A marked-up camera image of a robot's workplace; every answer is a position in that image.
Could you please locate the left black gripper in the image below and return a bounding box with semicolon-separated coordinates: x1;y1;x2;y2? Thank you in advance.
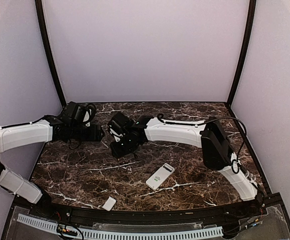
70;123;104;142

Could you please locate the black front rail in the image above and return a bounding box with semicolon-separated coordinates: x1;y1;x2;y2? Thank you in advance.
44;199;248;226

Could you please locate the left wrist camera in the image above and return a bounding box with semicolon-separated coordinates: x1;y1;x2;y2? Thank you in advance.
82;103;96;127

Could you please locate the white battery cover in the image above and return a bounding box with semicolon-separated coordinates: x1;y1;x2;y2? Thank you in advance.
102;196;117;211

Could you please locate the right black frame post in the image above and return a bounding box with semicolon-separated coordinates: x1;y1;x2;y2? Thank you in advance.
226;0;257;108

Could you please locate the white slotted cable duct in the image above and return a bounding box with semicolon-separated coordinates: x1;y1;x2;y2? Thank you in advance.
16;214;223;240

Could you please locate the white remote control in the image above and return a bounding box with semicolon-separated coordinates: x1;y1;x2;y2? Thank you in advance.
145;163;175;191

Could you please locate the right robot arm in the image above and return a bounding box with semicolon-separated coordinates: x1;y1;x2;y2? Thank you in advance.
108;112;264;217

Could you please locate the black frame post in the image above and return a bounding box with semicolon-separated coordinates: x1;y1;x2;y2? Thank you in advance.
34;0;66;107
226;0;257;108

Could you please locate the left black frame post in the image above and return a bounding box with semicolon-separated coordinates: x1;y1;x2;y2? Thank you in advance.
34;0;66;107

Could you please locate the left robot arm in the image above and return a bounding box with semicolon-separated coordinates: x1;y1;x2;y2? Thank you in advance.
0;101;104;218

